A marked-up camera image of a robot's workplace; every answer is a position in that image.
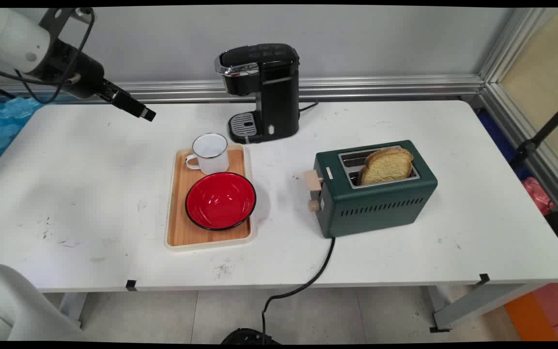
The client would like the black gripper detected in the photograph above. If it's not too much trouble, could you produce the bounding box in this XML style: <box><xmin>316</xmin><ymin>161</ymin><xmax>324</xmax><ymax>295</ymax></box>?
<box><xmin>30</xmin><ymin>39</ymin><xmax>156</xmax><ymax>122</ymax></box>

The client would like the wooden toaster lever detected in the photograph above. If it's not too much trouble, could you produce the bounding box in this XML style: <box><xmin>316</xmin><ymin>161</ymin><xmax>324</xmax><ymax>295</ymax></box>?
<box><xmin>303</xmin><ymin>170</ymin><xmax>324</xmax><ymax>200</ymax></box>

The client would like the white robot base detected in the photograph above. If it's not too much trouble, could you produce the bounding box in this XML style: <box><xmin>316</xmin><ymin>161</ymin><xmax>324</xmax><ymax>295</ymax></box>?
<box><xmin>0</xmin><ymin>263</ymin><xmax>86</xmax><ymax>342</ymax></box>

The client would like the white enamel mug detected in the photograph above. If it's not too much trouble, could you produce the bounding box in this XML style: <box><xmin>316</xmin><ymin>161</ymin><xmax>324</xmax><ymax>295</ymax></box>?
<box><xmin>185</xmin><ymin>133</ymin><xmax>231</xmax><ymax>175</ymax></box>

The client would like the blue bubble wrap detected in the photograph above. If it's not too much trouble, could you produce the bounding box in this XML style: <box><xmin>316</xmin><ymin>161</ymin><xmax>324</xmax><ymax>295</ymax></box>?
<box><xmin>0</xmin><ymin>96</ymin><xmax>42</xmax><ymax>175</ymax></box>

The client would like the red bowl black rim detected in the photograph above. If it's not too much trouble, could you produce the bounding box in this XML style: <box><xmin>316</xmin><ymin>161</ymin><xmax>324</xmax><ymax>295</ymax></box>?
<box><xmin>185</xmin><ymin>172</ymin><xmax>257</xmax><ymax>231</ymax></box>

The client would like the wooden tray white rim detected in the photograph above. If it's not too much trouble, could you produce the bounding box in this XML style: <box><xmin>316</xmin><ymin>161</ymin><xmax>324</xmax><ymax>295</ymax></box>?
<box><xmin>164</xmin><ymin>143</ymin><xmax>258</xmax><ymax>252</ymax></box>

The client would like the black pod coffee machine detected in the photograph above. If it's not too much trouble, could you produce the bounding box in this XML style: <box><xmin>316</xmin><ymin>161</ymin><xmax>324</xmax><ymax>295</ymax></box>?
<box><xmin>215</xmin><ymin>43</ymin><xmax>301</xmax><ymax>144</ymax></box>

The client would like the grey straight table leg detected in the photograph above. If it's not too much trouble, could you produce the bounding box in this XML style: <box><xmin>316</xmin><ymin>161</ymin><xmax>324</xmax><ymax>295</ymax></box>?
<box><xmin>59</xmin><ymin>292</ymin><xmax>88</xmax><ymax>323</ymax></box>

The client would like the black round floor object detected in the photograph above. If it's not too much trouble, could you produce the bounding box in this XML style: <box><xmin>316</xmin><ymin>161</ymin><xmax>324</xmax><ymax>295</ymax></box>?
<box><xmin>221</xmin><ymin>328</ymin><xmax>279</xmax><ymax>345</ymax></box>

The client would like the toast bread slice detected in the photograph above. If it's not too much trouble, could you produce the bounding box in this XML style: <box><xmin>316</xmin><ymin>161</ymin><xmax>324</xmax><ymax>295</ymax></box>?
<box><xmin>357</xmin><ymin>147</ymin><xmax>414</xmax><ymax>186</ymax></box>

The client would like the dark green toaster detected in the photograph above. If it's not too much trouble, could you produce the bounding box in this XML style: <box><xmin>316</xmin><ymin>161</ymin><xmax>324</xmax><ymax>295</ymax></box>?
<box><xmin>314</xmin><ymin>140</ymin><xmax>438</xmax><ymax>239</ymax></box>

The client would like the blue plastic sheet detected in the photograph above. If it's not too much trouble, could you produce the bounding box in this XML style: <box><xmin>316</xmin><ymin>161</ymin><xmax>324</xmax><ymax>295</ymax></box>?
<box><xmin>478</xmin><ymin>109</ymin><xmax>522</xmax><ymax>165</ymax></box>

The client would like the grey angled table leg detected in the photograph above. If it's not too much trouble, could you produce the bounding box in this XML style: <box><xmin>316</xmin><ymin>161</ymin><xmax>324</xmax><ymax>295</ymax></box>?
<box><xmin>427</xmin><ymin>283</ymin><xmax>546</xmax><ymax>333</ymax></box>

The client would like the black tripod stand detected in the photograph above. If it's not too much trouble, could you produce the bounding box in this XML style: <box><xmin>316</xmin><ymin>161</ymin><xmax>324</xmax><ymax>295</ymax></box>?
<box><xmin>509</xmin><ymin>93</ymin><xmax>558</xmax><ymax>170</ymax></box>

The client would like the red plastic bag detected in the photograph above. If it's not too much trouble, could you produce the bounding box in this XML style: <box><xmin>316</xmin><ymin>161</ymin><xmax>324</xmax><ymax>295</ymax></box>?
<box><xmin>523</xmin><ymin>176</ymin><xmax>556</xmax><ymax>216</ymax></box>

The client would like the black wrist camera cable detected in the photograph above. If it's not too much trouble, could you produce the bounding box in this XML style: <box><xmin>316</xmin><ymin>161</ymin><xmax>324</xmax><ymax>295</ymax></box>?
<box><xmin>15</xmin><ymin>7</ymin><xmax>96</xmax><ymax>105</ymax></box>

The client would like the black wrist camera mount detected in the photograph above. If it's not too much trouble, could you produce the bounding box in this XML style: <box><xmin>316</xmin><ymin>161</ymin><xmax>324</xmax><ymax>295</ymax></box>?
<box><xmin>38</xmin><ymin>7</ymin><xmax>96</xmax><ymax>31</ymax></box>

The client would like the long aluminium frame rail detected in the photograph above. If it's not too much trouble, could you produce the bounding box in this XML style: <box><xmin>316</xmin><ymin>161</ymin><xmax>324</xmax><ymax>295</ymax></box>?
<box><xmin>0</xmin><ymin>74</ymin><xmax>484</xmax><ymax>104</ymax></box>

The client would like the black toaster power cable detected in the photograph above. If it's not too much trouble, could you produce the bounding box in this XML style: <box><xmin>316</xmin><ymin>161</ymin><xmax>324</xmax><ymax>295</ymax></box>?
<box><xmin>261</xmin><ymin>237</ymin><xmax>336</xmax><ymax>340</ymax></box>

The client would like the aluminium frame corner post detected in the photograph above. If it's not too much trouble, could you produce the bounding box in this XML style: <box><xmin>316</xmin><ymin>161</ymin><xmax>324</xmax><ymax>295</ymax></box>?
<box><xmin>478</xmin><ymin>7</ymin><xmax>558</xmax><ymax>223</ymax></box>

